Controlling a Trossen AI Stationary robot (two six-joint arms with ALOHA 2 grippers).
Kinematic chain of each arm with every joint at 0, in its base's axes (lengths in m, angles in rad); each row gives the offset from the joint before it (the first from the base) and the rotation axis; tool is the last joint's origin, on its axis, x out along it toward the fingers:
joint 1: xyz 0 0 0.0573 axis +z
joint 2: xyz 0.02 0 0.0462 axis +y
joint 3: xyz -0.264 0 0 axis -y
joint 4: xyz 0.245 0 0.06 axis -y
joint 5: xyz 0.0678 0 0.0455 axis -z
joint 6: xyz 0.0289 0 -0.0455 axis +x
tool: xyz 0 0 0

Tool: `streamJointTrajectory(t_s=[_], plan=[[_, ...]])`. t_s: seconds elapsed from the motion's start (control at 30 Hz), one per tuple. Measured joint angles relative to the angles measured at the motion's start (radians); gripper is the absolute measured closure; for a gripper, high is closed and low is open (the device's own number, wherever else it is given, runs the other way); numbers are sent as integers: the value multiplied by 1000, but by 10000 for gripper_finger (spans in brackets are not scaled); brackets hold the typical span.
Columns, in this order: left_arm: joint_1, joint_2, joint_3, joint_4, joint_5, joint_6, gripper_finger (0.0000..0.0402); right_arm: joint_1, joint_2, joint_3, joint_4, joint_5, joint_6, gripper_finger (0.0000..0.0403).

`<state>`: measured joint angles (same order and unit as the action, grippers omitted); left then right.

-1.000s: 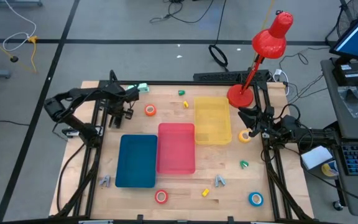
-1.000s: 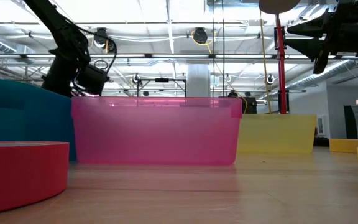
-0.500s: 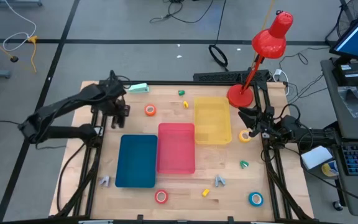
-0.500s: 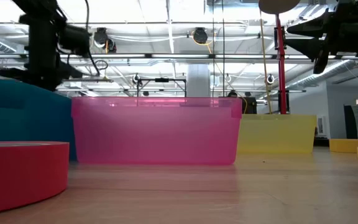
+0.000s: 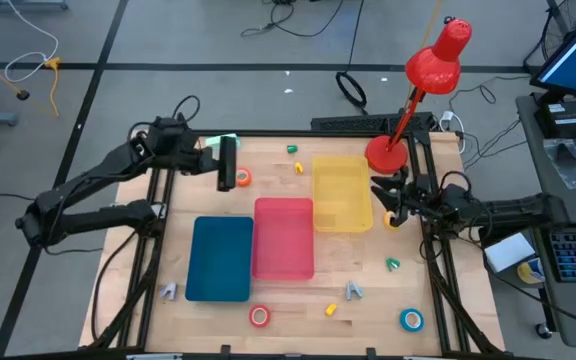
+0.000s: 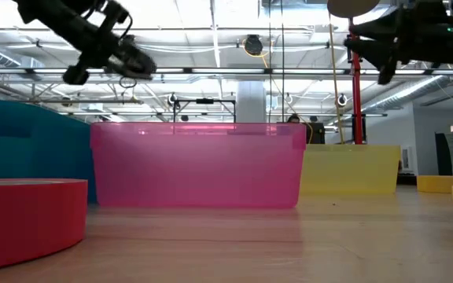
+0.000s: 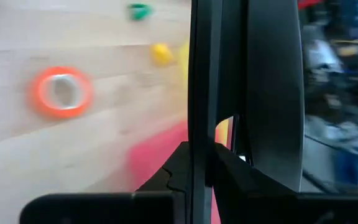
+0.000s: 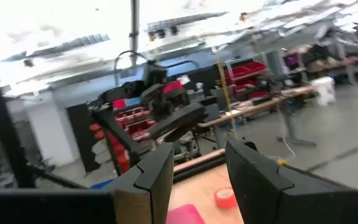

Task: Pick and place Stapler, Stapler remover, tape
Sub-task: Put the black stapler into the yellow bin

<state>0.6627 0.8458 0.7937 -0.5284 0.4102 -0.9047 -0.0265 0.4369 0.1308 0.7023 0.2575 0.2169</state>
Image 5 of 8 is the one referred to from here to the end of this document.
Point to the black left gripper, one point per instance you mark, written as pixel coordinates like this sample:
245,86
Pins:
185,160

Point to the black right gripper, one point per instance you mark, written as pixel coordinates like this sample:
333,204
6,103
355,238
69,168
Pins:
423,197

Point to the black stapler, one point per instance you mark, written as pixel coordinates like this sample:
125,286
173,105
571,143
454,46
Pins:
227,170

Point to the mint green stapler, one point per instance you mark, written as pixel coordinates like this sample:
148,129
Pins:
212,141

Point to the orange tape roll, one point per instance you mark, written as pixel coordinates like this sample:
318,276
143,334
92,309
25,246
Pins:
249,178

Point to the green white mini stapler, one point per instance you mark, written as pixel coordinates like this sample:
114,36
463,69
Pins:
392,264

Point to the yellow mini stapler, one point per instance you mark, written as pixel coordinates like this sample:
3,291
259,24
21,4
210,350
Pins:
298,168
330,310

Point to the red tape roll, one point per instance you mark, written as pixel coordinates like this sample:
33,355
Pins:
252,316

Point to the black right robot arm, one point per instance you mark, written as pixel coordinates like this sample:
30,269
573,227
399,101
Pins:
508,210

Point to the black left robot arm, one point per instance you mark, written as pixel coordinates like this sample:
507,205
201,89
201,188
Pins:
98,220

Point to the grey staple remover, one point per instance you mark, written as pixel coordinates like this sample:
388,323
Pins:
350,290
170,287

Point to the yellow translucent plastic bin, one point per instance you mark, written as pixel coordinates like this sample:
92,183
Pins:
340,195

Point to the black perforated bar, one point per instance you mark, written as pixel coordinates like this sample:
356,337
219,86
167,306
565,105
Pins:
348,123

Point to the white power adapter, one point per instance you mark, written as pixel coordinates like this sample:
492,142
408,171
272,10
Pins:
447,117

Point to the blue plastic bin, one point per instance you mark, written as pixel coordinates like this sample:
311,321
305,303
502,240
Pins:
218,260

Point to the pink translucent plastic bin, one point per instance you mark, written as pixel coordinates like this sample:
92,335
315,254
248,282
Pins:
283,240

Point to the red desk lamp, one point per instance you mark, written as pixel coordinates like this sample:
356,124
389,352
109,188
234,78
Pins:
435,67

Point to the white cardboard box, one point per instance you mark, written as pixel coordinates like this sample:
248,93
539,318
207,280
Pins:
508,252

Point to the clear plastic bag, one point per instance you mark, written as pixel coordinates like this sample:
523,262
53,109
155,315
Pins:
568,167

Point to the black mini computer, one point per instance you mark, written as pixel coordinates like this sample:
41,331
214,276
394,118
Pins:
563,120

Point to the black caster wheel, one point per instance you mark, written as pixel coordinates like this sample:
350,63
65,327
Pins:
543,330

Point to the black floor fan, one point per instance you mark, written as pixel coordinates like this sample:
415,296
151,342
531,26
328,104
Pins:
553,30

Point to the black aluminium table frame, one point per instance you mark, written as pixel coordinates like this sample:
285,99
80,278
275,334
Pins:
318,133

